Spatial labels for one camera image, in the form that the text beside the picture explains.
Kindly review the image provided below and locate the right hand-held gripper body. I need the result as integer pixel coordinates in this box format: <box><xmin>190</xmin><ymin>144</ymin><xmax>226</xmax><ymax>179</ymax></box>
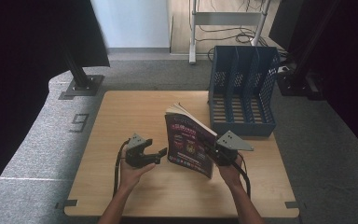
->
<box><xmin>213</xmin><ymin>130</ymin><xmax>255</xmax><ymax>166</ymax></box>

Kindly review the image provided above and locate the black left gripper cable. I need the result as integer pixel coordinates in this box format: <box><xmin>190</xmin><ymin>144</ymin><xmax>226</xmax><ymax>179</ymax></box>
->
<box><xmin>112</xmin><ymin>138</ymin><xmax>131</xmax><ymax>198</ymax></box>

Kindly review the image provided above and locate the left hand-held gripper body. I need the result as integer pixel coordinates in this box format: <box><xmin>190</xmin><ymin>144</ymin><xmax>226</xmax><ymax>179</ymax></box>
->
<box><xmin>124</xmin><ymin>133</ymin><xmax>154</xmax><ymax>169</ymax></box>

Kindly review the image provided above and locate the purple glossy magazine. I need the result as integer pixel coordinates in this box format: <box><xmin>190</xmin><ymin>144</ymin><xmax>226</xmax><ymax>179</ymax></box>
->
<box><xmin>164</xmin><ymin>102</ymin><xmax>218</xmax><ymax>180</ymax></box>

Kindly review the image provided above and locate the person's left hand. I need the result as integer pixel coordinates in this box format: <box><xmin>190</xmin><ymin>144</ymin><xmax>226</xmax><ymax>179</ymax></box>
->
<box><xmin>118</xmin><ymin>146</ymin><xmax>157</xmax><ymax>194</ymax></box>

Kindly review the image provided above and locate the white metal stand frame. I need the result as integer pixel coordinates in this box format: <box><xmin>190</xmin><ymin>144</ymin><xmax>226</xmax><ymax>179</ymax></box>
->
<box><xmin>188</xmin><ymin>0</ymin><xmax>273</xmax><ymax>64</ymax></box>

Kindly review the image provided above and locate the black floor cable tangle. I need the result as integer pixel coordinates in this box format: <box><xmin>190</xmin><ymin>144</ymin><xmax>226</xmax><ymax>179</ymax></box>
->
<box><xmin>195</xmin><ymin>0</ymin><xmax>282</xmax><ymax>62</ymax></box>

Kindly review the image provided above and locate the black stand with dark base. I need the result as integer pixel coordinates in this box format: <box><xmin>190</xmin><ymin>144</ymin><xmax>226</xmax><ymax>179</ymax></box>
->
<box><xmin>275</xmin><ymin>0</ymin><xmax>326</xmax><ymax>101</ymax></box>

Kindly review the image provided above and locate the blue plastic file rack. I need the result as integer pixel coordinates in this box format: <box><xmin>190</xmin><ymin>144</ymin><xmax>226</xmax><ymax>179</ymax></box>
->
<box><xmin>208</xmin><ymin>45</ymin><xmax>282</xmax><ymax>138</ymax></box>

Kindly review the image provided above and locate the black stand with base plate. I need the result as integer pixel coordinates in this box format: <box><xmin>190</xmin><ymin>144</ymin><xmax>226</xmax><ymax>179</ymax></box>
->
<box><xmin>59</xmin><ymin>46</ymin><xmax>105</xmax><ymax>98</ymax></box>

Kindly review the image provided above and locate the person's right hand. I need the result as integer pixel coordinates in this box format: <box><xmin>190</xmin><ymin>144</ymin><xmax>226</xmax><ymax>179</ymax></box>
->
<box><xmin>217</xmin><ymin>155</ymin><xmax>245</xmax><ymax>189</ymax></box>

